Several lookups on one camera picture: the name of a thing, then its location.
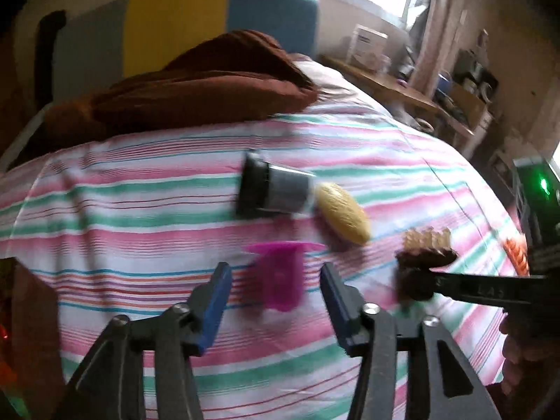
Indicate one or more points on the striped bed sheet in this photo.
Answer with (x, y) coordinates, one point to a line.
(131, 227)

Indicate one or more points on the wooden side desk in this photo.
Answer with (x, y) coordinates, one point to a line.
(393, 87)

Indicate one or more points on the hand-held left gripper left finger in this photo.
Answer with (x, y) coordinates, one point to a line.
(216, 302)

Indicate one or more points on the black chair back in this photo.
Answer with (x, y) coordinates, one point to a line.
(46, 52)

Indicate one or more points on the white cardboard box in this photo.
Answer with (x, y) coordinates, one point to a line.
(367, 46)

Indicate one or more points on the yellow oval soap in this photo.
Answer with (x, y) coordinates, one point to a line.
(343, 214)

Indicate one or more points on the sheer grey curtain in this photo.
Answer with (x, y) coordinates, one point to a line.
(433, 30)

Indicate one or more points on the magenta plastic cup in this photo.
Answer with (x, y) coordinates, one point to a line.
(280, 275)

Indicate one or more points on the person's right hand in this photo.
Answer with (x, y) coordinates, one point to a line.
(525, 350)

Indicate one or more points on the brown pillow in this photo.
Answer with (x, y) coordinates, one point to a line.
(197, 87)

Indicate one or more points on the blue mug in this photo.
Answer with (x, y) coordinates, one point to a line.
(442, 83)

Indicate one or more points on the brown cardboard box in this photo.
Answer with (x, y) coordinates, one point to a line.
(470, 100)

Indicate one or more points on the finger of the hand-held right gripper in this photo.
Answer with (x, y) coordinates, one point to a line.
(481, 288)

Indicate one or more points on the orange ridged toy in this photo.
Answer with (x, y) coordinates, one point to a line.
(516, 253)

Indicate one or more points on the grey yellow blue headboard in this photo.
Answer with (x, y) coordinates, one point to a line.
(175, 26)

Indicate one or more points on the brown pine cone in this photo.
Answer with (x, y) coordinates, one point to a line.
(422, 262)

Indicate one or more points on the black and grey cylinder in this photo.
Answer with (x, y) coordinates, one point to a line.
(271, 190)

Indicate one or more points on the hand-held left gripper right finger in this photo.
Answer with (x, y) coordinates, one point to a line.
(339, 306)

